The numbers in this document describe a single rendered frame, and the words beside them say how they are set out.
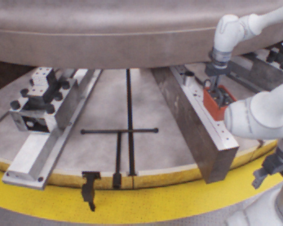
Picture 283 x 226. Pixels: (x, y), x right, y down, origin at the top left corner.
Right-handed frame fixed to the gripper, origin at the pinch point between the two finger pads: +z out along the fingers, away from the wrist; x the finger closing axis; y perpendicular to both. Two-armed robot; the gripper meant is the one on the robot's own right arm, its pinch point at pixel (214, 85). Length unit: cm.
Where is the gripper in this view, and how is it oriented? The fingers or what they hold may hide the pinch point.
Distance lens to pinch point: 135.2
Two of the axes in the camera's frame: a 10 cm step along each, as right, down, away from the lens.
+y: 2.8, 6.5, -7.0
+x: 9.6, -1.9, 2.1
